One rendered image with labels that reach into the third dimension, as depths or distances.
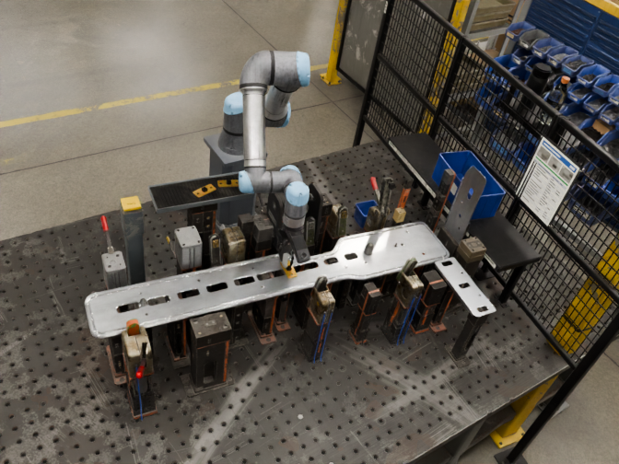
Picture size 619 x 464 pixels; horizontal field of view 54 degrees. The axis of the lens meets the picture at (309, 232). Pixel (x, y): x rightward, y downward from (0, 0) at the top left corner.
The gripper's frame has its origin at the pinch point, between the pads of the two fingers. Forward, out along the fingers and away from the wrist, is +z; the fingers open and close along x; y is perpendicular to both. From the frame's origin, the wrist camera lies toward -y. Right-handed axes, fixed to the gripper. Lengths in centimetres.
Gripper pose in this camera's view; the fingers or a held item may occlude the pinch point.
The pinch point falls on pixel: (288, 266)
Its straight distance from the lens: 221.1
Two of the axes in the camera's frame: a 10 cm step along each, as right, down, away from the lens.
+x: -9.1, 1.9, -3.8
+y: -4.0, -6.6, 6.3
